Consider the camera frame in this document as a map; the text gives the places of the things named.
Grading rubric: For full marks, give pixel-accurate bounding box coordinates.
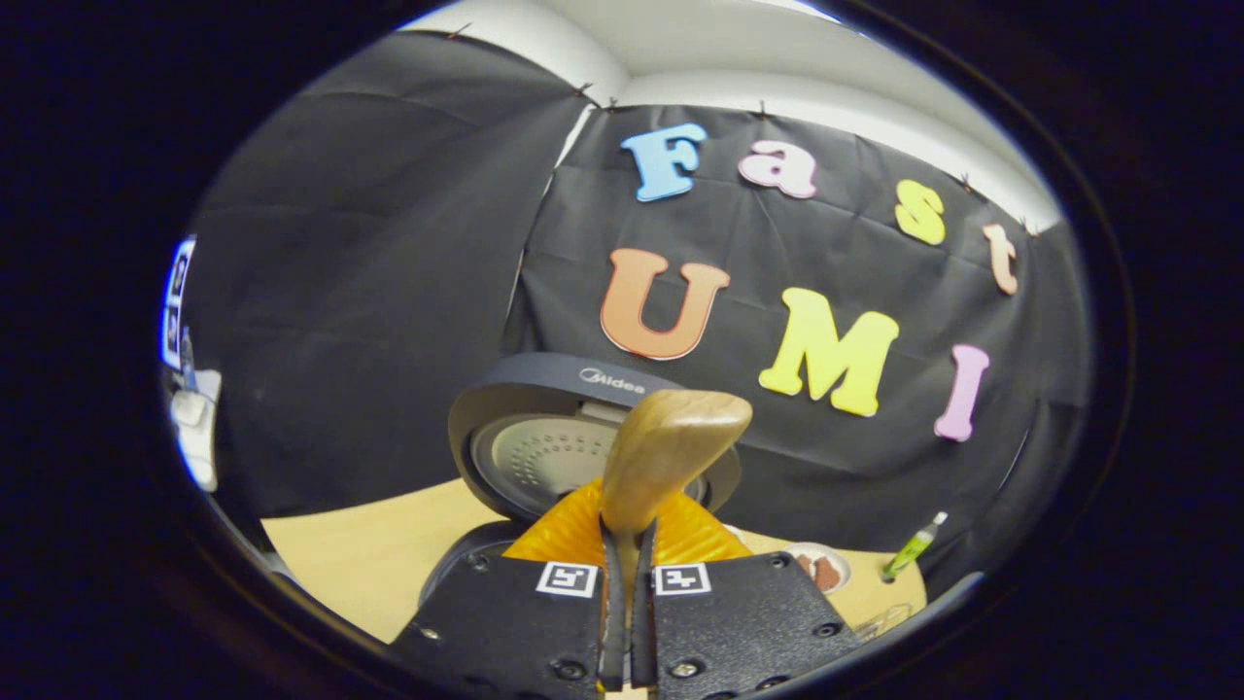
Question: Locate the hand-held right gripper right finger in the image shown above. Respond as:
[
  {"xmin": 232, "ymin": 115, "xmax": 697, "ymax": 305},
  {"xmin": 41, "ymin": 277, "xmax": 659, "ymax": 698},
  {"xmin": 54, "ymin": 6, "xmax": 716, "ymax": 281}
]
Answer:
[{"xmin": 632, "ymin": 490, "xmax": 863, "ymax": 700}]

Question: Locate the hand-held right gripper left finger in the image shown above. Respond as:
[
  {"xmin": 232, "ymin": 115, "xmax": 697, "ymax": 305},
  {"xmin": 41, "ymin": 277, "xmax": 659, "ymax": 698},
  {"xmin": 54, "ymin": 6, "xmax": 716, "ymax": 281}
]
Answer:
[{"xmin": 389, "ymin": 476, "xmax": 629, "ymax": 699}]

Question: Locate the dark grey rice cooker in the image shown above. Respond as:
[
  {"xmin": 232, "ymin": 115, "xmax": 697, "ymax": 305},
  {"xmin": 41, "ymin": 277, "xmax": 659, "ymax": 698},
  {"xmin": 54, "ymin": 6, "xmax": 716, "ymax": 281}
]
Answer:
[{"xmin": 417, "ymin": 351, "xmax": 745, "ymax": 611}]

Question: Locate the wooden spoon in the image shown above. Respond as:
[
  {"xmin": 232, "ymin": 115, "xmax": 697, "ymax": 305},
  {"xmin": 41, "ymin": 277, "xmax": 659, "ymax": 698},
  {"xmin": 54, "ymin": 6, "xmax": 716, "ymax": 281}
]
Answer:
[{"xmin": 599, "ymin": 388, "xmax": 755, "ymax": 577}]

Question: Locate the white round plate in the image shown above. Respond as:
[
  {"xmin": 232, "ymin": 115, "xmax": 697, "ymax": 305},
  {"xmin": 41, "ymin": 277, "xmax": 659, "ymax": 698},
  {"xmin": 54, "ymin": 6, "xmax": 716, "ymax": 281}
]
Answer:
[{"xmin": 781, "ymin": 542, "xmax": 853, "ymax": 597}]

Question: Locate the green drink bottle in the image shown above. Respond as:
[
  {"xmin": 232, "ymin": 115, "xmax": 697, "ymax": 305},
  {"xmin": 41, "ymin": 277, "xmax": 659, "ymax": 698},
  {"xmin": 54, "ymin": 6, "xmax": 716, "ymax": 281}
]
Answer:
[{"xmin": 879, "ymin": 510, "xmax": 950, "ymax": 585}]

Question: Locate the black backdrop cloth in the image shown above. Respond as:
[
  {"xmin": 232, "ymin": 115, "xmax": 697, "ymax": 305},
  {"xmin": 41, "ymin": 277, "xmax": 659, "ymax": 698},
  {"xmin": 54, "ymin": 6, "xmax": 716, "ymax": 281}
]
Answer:
[{"xmin": 178, "ymin": 27, "xmax": 1096, "ymax": 596}]

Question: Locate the white device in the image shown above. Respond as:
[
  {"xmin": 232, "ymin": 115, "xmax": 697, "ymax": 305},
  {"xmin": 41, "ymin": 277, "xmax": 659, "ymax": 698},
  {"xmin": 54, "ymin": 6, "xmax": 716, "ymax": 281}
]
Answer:
[{"xmin": 169, "ymin": 368, "xmax": 224, "ymax": 493}]

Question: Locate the row of black cloth clips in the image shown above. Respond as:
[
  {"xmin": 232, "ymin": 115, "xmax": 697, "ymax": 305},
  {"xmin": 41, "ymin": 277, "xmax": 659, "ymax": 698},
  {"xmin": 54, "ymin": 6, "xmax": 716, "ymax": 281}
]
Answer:
[{"xmin": 445, "ymin": 21, "xmax": 1034, "ymax": 237}]

